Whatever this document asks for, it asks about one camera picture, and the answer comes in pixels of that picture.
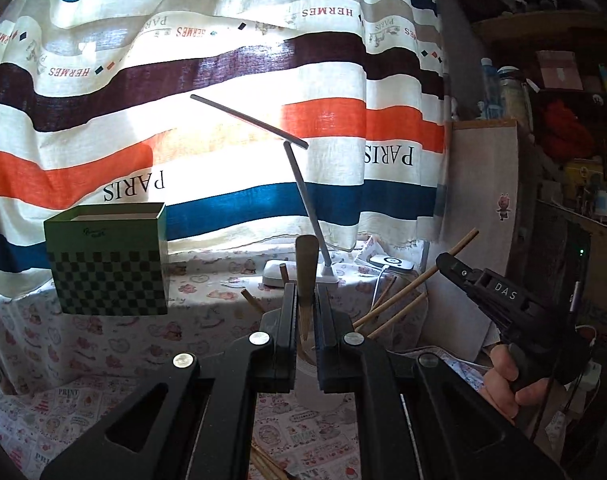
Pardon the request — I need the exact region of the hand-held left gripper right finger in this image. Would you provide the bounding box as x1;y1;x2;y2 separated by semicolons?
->
316;287;567;480

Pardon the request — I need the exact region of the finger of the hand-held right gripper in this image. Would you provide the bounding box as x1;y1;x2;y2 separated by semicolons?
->
435;251;484;302

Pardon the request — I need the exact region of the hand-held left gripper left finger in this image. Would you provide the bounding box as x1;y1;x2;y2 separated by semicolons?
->
40;282;298;480

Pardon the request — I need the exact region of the bunch of wooden chopsticks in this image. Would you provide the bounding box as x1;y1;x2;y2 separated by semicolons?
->
248;437;297;480

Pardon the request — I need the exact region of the person's right hand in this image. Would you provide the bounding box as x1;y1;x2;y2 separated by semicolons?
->
476;344;554;423

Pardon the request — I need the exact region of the white desk lamp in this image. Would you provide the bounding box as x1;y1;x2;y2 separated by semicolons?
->
190;93;340;288

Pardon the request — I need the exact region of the white charger puck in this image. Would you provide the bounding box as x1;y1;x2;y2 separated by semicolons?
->
368;254;415;273

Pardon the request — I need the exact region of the white power strip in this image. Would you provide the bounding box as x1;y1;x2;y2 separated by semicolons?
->
573;360;604;392

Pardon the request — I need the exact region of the bear-printed white cloth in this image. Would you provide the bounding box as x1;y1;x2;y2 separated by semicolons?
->
0;237;429;401

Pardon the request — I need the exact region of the white panel board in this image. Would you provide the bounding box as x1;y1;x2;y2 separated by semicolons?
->
426;120;521;361

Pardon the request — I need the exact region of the red cloth bundle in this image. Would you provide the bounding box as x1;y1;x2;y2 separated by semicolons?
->
541;100;597;161

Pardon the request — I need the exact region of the green checkered box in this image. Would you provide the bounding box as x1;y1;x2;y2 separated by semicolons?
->
44;202;170;317

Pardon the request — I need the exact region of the clear bottle blue cap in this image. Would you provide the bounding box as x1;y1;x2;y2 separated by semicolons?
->
478;57;507;121

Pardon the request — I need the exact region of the pink cardboard box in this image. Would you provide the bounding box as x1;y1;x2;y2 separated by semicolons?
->
536;50;584;92

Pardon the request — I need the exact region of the striped printed curtain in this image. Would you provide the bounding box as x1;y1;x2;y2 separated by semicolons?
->
0;0;451;301

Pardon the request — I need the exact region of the strawberry-printed tablecloth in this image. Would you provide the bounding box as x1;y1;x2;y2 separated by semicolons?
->
0;345;489;480

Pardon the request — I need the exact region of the wooden shelf unit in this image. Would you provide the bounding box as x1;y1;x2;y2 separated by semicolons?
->
471;10;607;241

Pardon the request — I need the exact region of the white charger cable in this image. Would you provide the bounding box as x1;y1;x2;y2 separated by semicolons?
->
371;270;389;311

